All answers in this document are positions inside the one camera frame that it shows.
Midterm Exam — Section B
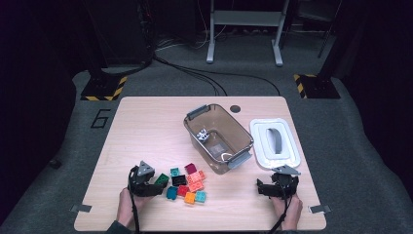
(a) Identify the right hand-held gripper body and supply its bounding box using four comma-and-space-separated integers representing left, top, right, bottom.
272, 164, 302, 199

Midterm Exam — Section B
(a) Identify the green toy brick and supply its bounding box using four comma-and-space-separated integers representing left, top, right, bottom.
154, 173, 170, 187

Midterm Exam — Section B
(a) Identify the right hand-held gripper cable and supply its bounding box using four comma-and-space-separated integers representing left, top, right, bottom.
268, 181, 291, 234

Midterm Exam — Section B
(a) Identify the grey tape piece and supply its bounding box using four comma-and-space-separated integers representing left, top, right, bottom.
309, 204, 332, 215
70, 204, 93, 214

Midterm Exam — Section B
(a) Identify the white metal stand frame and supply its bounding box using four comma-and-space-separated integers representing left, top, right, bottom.
206, 0, 291, 67

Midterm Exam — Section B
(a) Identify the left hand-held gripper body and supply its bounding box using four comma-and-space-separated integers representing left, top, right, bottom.
128, 160, 156, 197

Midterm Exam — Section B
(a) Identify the magenta toy brick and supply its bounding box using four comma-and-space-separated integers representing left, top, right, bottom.
184, 162, 198, 176

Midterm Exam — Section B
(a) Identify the hand-held gripper cable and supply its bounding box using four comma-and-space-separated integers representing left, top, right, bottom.
268, 181, 291, 234
128, 165, 141, 234

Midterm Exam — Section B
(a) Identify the white black patterned toy brick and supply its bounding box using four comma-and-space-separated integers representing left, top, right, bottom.
196, 128, 210, 143

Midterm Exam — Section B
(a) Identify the black floor cable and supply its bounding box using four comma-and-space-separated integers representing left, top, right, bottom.
152, 55, 282, 98
152, 57, 228, 98

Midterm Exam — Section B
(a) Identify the left hand-held gripper cable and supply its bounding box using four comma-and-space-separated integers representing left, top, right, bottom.
128, 165, 141, 234

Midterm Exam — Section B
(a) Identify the black striped stand base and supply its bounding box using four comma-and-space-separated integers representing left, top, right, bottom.
80, 75, 129, 101
293, 73, 341, 99

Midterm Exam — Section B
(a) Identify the orange toy brick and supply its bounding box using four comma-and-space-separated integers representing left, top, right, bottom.
183, 191, 197, 206

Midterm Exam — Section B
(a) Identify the person's right hand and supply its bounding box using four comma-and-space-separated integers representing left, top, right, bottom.
272, 194, 303, 231

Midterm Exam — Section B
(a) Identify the red toy brick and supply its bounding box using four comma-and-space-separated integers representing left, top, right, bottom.
176, 184, 190, 198

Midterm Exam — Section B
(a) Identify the clear plastic storage box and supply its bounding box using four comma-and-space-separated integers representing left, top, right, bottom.
183, 102, 255, 176

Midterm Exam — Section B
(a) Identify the person's left hand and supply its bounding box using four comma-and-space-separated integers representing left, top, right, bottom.
116, 187, 154, 228

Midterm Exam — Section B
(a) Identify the white bin lid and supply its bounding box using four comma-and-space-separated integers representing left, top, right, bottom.
248, 117, 302, 171

